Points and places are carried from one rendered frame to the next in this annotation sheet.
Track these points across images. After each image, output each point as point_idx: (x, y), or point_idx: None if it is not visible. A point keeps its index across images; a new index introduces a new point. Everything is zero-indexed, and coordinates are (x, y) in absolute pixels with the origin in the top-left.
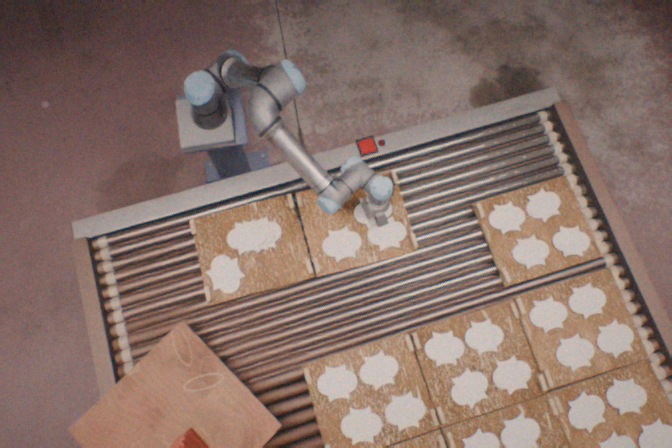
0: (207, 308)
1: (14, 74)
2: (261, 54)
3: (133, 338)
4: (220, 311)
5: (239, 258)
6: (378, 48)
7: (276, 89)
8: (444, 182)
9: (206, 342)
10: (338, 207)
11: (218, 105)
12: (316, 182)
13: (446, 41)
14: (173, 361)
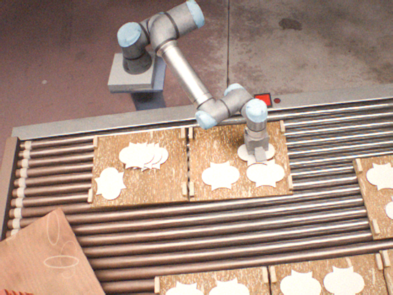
0: (88, 211)
1: (32, 61)
2: (208, 62)
3: (24, 221)
4: (97, 214)
5: (126, 173)
6: (305, 69)
7: (175, 15)
8: (329, 139)
9: (78, 238)
10: (213, 123)
11: (142, 52)
12: (196, 96)
13: (363, 70)
14: (42, 238)
